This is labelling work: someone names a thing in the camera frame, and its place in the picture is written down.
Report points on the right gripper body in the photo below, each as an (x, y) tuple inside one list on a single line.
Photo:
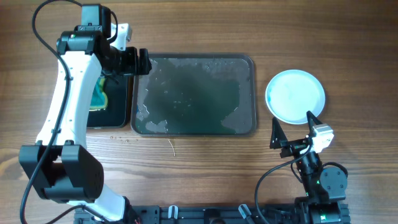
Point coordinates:
[(294, 147)]

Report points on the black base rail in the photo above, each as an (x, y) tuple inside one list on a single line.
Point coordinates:
[(211, 215)]

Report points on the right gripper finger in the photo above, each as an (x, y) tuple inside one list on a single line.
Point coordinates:
[(278, 137), (312, 120)]

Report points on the pale blue plate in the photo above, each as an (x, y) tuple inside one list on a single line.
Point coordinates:
[(292, 93)]

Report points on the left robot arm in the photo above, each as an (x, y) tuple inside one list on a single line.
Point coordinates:
[(58, 165)]

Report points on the dark serving tray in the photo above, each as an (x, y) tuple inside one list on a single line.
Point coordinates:
[(195, 94)]

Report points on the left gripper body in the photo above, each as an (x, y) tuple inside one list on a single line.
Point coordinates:
[(122, 62)]

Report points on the green yellow sponge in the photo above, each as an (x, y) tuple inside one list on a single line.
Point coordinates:
[(99, 100)]

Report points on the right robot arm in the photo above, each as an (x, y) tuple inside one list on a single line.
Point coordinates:
[(324, 183)]

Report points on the black water basin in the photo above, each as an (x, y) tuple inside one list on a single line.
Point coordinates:
[(116, 113)]

